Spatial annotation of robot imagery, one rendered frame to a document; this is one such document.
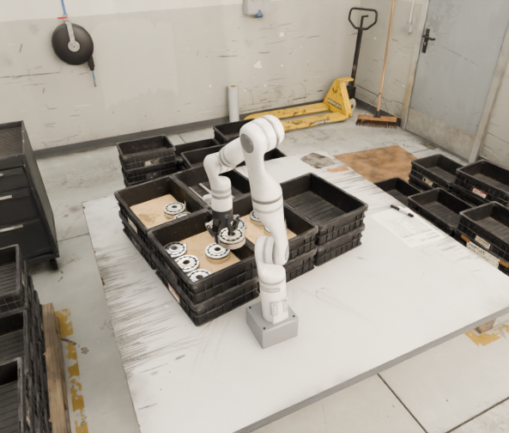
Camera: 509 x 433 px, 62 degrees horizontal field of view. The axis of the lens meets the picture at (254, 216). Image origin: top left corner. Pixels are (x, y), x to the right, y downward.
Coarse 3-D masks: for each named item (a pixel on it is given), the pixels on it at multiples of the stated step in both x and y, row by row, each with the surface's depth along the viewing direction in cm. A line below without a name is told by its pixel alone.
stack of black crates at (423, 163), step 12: (432, 156) 333; (444, 156) 332; (420, 168) 319; (432, 168) 338; (444, 168) 335; (456, 168) 325; (408, 180) 335; (420, 180) 323; (432, 180) 312; (444, 180) 301
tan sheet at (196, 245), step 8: (208, 232) 192; (184, 240) 188; (192, 240) 188; (200, 240) 187; (208, 240) 187; (192, 248) 182; (200, 248) 182; (200, 256) 178; (232, 256) 178; (200, 264) 174; (208, 264) 174; (216, 264) 174; (224, 264) 174; (232, 264) 174
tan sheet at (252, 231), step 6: (246, 216) 202; (246, 222) 199; (246, 228) 195; (252, 228) 195; (258, 228) 195; (246, 234) 191; (252, 234) 191; (258, 234) 191; (264, 234) 191; (288, 234) 190; (294, 234) 190; (252, 240) 187
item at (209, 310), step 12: (156, 264) 179; (168, 276) 170; (168, 288) 178; (240, 288) 165; (252, 288) 170; (180, 300) 169; (216, 300) 160; (228, 300) 166; (240, 300) 170; (192, 312) 161; (204, 312) 161; (216, 312) 165
